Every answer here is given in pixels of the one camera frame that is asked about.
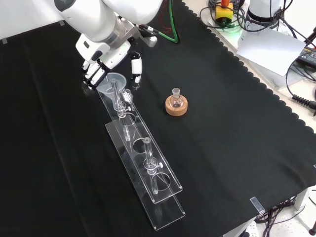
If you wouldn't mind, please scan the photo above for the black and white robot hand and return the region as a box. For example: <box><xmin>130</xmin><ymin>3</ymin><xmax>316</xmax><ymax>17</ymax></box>
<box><xmin>75</xmin><ymin>34</ymin><xmax>144</xmax><ymax>91</ymax></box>

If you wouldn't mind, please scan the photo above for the translucent plastic funnel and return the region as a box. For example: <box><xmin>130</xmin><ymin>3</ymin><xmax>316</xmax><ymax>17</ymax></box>
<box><xmin>96</xmin><ymin>72</ymin><xmax>127</xmax><ymax>104</ymax></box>

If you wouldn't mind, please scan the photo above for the clear acrylic funnel stand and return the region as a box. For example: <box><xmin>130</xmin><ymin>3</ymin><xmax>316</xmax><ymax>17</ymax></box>
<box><xmin>97</xmin><ymin>79</ymin><xmax>186</xmax><ymax>232</ymax></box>

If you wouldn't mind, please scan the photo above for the small glass round-bottom flask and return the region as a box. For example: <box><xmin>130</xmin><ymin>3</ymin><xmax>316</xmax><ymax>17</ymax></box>
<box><xmin>171</xmin><ymin>87</ymin><xmax>184</xmax><ymax>109</ymax></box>

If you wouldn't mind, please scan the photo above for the yellow emergency stop button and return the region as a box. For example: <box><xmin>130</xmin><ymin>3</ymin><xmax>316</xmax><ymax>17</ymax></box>
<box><xmin>215</xmin><ymin>0</ymin><xmax>234</xmax><ymax>26</ymax></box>

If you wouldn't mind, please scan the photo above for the black table cloth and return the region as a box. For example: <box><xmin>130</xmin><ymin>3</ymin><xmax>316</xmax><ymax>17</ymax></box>
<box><xmin>0</xmin><ymin>0</ymin><xmax>316</xmax><ymax>237</ymax></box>

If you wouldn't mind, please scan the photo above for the pale board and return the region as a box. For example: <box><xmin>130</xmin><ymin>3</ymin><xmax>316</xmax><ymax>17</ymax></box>
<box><xmin>236</xmin><ymin>23</ymin><xmax>307</xmax><ymax>78</ymax></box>

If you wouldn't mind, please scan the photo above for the black power adapter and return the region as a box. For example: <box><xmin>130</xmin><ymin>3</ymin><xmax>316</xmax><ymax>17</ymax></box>
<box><xmin>298</xmin><ymin>46</ymin><xmax>316</xmax><ymax>67</ymax></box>

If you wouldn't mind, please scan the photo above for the black tripod leg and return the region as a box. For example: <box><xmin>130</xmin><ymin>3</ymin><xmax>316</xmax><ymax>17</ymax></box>
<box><xmin>304</xmin><ymin>26</ymin><xmax>316</xmax><ymax>49</ymax></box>

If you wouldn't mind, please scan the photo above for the white power strip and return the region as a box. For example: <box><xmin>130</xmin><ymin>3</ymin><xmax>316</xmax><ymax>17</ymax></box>
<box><xmin>243</xmin><ymin>221</ymin><xmax>259</xmax><ymax>237</ymax></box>

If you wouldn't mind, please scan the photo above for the white table leg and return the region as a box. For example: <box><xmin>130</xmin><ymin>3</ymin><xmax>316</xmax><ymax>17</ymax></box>
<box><xmin>295</xmin><ymin>186</ymin><xmax>310</xmax><ymax>211</ymax></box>

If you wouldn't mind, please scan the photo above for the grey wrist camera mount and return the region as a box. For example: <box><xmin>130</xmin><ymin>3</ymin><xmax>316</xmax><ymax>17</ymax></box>
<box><xmin>126</xmin><ymin>21</ymin><xmax>158</xmax><ymax>48</ymax></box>

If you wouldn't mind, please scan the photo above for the green cable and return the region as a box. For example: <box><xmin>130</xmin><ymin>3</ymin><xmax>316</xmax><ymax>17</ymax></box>
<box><xmin>158</xmin><ymin>0</ymin><xmax>180</xmax><ymax>44</ymax></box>

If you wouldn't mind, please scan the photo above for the cork ring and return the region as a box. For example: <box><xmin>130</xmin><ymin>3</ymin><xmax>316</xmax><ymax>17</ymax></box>
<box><xmin>164</xmin><ymin>95</ymin><xmax>189</xmax><ymax>118</ymax></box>

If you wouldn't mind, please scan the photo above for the black looped cable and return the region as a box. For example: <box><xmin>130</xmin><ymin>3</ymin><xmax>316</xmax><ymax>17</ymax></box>
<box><xmin>199</xmin><ymin>0</ymin><xmax>247</xmax><ymax>32</ymax></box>

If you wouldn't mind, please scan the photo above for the black coiled cable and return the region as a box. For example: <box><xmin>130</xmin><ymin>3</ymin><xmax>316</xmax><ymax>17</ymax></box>
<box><xmin>285</xmin><ymin>56</ymin><xmax>316</xmax><ymax>112</ymax></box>

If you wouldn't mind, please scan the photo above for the black cable bundle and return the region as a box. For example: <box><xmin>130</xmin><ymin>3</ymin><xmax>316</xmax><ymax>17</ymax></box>
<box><xmin>255</xmin><ymin>189</ymin><xmax>316</xmax><ymax>237</ymax></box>

